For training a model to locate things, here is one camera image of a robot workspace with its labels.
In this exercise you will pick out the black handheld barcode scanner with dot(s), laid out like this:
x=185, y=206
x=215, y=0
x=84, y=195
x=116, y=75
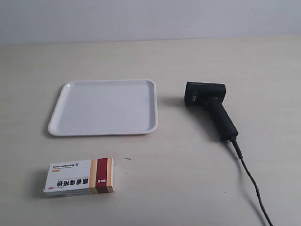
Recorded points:
x=210, y=97

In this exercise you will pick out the white red medicine box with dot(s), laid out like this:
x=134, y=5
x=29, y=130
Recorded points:
x=76, y=178

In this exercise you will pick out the white plastic tray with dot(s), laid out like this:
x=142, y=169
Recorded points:
x=105, y=108

